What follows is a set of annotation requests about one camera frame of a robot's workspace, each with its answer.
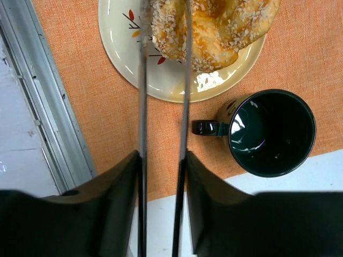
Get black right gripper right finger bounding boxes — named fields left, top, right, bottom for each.
left=186, top=152, right=342, bottom=256

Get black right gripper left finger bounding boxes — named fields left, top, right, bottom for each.
left=1, top=151, right=139, bottom=256

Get large sugar-crusted bundt bread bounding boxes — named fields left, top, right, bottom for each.
left=150, top=0, right=281, bottom=73

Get metal kitchen tongs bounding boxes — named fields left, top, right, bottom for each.
left=138, top=1, right=192, bottom=256

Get dark green mug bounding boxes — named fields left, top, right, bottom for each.
left=191, top=89, right=317, bottom=178

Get orange cloth placemat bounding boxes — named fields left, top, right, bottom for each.
left=33, top=1, right=342, bottom=191

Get round cream ceramic plate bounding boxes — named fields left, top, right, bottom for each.
left=98, top=1, right=266, bottom=103

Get aluminium frame rail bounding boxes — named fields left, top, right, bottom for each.
left=1, top=1, right=96, bottom=193

